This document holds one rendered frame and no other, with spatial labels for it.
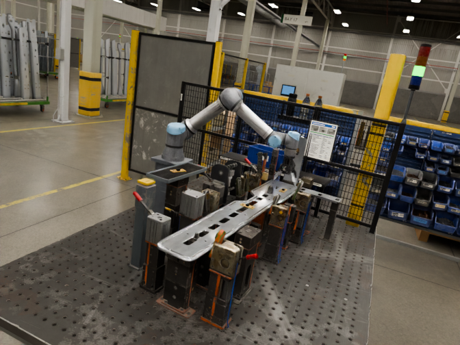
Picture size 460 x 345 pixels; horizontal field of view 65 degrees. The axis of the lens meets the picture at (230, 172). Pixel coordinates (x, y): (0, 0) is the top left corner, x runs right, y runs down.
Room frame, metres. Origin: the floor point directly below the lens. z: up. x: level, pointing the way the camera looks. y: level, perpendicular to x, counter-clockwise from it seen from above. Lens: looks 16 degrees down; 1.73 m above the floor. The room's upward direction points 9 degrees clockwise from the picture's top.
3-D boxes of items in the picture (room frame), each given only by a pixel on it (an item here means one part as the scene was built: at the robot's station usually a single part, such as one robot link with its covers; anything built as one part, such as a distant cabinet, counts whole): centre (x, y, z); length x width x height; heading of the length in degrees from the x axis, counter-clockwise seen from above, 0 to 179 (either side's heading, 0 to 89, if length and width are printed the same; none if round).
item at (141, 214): (1.62, 0.39, 0.92); 0.08 x 0.08 x 0.44; 65
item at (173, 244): (1.89, -0.13, 1.00); 1.38 x 0.22 x 0.02; 155
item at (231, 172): (2.09, 0.01, 0.94); 0.18 x 0.13 x 0.49; 155
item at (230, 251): (1.30, -0.04, 0.88); 0.15 x 0.11 x 0.36; 65
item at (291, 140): (2.29, -0.36, 1.35); 0.09 x 0.08 x 0.11; 79
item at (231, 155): (2.81, -0.33, 1.02); 0.90 x 0.22 x 0.03; 65
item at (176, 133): (2.31, 0.39, 1.27); 0.13 x 0.12 x 0.14; 169
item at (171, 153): (2.30, 0.39, 1.15); 0.15 x 0.15 x 0.10
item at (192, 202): (1.69, 0.16, 0.90); 0.13 x 0.10 x 0.41; 65
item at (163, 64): (4.62, 0.90, 1.00); 1.34 x 0.14 x 2.00; 69
